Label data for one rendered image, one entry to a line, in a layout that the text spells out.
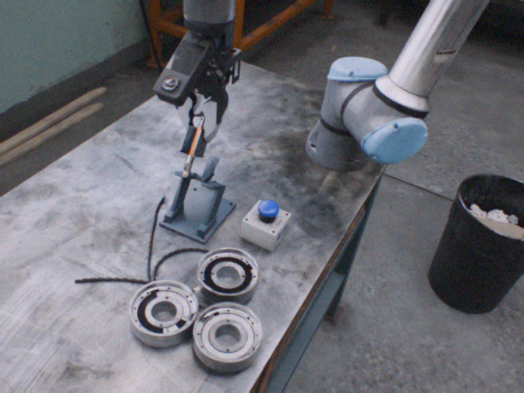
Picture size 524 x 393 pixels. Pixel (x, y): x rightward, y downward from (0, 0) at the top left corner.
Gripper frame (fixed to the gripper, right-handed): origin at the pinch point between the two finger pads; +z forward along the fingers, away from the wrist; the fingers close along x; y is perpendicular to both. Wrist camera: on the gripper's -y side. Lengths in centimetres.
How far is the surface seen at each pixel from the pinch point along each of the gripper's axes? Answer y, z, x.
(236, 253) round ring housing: -6.5, 16.4, -12.3
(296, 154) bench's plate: 31.1, 19.8, -8.9
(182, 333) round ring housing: -25.2, 16.2, -12.8
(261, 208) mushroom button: 2.1, 12.4, -12.6
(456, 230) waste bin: 85, 67, -54
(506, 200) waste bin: 110, 66, -68
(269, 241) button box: -0.2, 17.2, -15.9
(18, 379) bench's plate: -40.6, 19.7, 4.2
